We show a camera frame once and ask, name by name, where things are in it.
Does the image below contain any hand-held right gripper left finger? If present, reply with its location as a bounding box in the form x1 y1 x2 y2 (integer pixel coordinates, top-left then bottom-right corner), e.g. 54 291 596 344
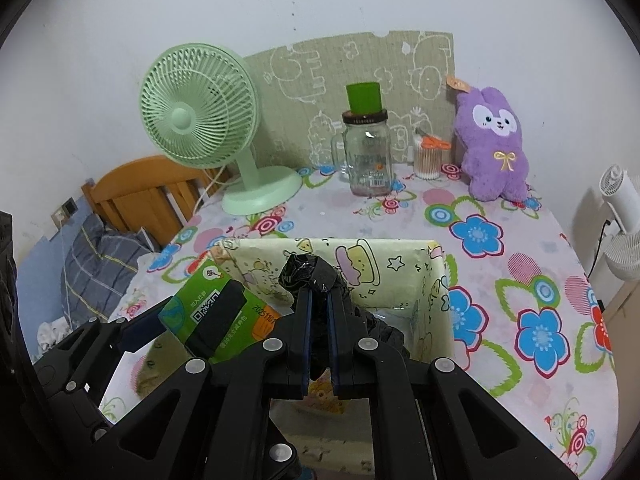
107 290 315 480

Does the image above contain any black plastic bag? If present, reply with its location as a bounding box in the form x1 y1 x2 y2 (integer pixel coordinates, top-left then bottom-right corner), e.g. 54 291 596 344
277 254 408 381

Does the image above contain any glass jar mug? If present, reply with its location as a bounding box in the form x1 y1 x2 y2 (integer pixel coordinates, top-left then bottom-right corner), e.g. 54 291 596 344
330 109 396 198

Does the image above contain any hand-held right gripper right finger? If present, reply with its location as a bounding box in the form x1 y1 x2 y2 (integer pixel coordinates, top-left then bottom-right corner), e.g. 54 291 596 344
326 289 576 480

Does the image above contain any grey plaid pillow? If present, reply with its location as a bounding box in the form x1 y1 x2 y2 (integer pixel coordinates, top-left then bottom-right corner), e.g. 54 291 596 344
60 212 163 321

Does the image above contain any yellow cartoon print storage box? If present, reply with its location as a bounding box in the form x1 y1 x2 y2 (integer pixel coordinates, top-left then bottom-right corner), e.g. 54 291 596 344
137 237 456 476

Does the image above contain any white fan power cable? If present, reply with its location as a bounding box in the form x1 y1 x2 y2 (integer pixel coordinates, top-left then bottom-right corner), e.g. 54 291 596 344
192 167 226 216

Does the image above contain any green printed cardboard panel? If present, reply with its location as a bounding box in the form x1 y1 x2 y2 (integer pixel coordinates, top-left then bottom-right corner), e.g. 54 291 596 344
247 30 456 171

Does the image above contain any purple plush bunny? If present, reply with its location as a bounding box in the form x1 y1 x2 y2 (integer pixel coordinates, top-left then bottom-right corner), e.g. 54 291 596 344
446 75 531 203

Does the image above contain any cotton swab container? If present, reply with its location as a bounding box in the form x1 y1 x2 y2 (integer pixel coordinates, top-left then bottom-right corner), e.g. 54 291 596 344
412 127 452 181

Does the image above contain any green tissue packet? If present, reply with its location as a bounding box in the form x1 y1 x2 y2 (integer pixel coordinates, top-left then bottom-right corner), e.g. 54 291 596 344
159 257 293 363

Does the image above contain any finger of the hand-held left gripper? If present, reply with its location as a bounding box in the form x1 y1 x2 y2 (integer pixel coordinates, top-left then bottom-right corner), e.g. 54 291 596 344
187 280 249 363
65 300 173 397

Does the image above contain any floral tablecloth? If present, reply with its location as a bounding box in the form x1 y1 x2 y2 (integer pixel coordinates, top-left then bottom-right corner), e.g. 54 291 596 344
97 162 621 480

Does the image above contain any white crumpled cloth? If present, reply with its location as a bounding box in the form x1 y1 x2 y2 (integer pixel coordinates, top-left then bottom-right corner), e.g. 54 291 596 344
35 317 71 356

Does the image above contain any green desk fan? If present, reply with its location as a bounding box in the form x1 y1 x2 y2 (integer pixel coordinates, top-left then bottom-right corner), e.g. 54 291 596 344
139 42 303 217

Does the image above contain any white standing fan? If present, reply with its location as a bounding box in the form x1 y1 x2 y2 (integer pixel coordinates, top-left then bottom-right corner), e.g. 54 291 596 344
585 164 640 281

